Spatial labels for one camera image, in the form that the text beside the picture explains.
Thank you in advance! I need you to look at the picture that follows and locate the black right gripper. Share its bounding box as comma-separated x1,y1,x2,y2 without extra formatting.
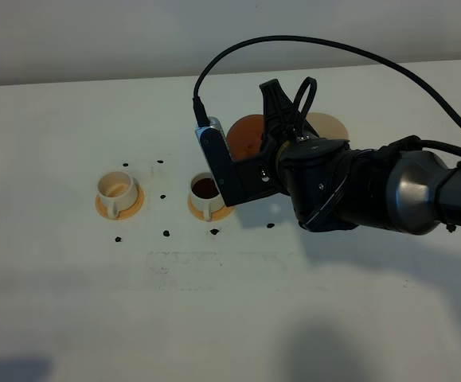
232,79,356,232

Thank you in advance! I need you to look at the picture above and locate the brown clay teapot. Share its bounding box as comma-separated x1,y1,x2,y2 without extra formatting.
226,115,264,162

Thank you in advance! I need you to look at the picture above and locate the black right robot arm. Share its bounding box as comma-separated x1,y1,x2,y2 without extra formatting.
227,78,461,235

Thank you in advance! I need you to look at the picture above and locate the beige teapot coaster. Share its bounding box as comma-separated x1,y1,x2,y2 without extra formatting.
306,112,349,139

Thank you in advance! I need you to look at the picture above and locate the right orange coaster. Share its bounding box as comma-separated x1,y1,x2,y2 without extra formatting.
187,197,234,221

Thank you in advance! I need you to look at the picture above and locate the orange coaster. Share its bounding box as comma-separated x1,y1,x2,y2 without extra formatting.
95,185,145,220
187,197,234,221

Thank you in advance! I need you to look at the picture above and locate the right white teacup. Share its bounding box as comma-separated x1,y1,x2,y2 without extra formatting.
188,172,226,222

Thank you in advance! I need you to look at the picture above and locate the white teacup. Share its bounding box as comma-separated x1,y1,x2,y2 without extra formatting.
188,172,226,222
97,170,139,220

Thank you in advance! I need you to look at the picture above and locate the left white teacup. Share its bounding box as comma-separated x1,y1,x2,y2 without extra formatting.
97,170,139,220

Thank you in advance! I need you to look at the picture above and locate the left orange coaster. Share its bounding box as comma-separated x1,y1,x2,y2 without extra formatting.
95,185,145,220

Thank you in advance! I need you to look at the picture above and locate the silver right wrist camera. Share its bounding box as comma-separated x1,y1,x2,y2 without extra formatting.
195,117,243,207

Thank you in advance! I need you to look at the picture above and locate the black right camera cable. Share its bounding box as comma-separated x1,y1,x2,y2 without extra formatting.
192,34,461,146

